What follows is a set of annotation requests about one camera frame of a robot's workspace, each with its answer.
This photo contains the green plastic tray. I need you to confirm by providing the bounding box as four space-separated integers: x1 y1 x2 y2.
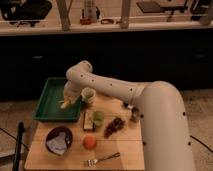
34 77 82 122

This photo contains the black pole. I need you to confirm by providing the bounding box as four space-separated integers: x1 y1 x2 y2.
12 122 24 171

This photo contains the wooden board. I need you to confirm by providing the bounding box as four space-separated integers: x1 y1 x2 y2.
24 94 145 171

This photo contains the dark bowl with cloth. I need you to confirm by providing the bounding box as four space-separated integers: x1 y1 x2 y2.
45 126 73 156

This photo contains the metal fork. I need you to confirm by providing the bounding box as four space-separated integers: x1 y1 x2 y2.
83 152 120 167

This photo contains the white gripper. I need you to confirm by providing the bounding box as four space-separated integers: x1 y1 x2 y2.
63 81 82 102

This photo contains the bunch of dark grapes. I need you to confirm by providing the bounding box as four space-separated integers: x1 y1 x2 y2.
104 117 125 138

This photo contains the orange fruit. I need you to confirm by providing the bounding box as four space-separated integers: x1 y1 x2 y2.
83 135 97 150

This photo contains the small metal can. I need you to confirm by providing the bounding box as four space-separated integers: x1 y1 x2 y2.
130 107 140 122

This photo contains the black bag on shelf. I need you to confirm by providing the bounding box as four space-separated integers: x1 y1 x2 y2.
0 0 52 27

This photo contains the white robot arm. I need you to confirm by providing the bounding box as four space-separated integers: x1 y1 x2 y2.
64 60 196 171

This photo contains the brown sandwich block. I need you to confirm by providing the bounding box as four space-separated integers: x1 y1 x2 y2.
83 110 94 131

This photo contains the white cup with green inside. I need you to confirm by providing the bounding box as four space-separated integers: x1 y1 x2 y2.
81 87 96 104

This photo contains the red object on shelf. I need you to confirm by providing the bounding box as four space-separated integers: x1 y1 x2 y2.
80 18 92 25

